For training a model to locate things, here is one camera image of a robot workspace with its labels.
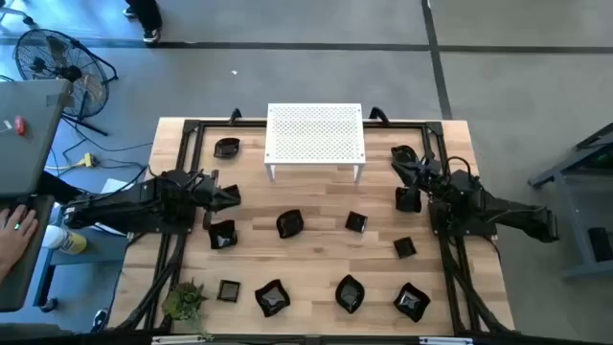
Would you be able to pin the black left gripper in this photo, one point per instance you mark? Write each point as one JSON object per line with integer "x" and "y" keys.
{"x": 206, "y": 191}

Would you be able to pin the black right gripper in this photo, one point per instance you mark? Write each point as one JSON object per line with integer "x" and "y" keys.
{"x": 430, "y": 178}

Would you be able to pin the black wavy square mini plate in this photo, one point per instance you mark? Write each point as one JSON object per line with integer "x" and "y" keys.
{"x": 272, "y": 297}
{"x": 412, "y": 302}
{"x": 406, "y": 200}
{"x": 222, "y": 234}

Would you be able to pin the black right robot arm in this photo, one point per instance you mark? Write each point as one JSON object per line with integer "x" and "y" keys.
{"x": 507, "y": 208}

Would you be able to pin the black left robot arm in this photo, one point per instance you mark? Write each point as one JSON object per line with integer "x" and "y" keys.
{"x": 143, "y": 196}

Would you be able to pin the white perforated metal shelf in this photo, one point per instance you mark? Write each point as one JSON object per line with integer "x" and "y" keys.
{"x": 313, "y": 134}

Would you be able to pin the small green potted plant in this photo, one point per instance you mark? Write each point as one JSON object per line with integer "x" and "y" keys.
{"x": 184, "y": 302}

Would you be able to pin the white paper sheet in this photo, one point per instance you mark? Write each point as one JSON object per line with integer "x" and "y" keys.
{"x": 114, "y": 184}

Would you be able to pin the blue grey cart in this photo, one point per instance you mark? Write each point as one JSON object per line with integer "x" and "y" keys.
{"x": 96, "y": 249}

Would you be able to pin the yellow power plug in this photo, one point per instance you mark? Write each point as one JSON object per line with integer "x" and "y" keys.
{"x": 88, "y": 160}

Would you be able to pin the white and yellow bottle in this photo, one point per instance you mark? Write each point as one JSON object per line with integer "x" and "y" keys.
{"x": 64, "y": 239}

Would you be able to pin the grey metal cart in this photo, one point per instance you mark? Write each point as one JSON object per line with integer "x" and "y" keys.
{"x": 580, "y": 242}

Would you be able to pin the black device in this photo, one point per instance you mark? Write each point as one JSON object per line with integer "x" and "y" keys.
{"x": 601, "y": 244}

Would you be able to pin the person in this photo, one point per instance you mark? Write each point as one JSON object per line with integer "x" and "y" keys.
{"x": 146, "y": 14}

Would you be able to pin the black floor fan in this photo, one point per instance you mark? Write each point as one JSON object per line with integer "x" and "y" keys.
{"x": 62, "y": 72}

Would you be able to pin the person's hand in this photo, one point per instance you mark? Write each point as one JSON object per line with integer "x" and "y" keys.
{"x": 16, "y": 235}

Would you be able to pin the small red object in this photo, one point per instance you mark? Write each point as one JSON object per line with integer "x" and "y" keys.
{"x": 20, "y": 125}

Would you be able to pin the dark grey lower desk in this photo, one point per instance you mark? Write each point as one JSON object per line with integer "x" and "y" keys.
{"x": 19, "y": 287}

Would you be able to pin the office chair base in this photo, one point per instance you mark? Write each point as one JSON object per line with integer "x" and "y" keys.
{"x": 28, "y": 20}

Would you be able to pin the black aluminium table frame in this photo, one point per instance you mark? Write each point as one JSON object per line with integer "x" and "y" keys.
{"x": 383, "y": 125}

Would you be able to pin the silver metal bracket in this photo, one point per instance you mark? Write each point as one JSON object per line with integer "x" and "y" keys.
{"x": 177, "y": 340}
{"x": 445, "y": 341}

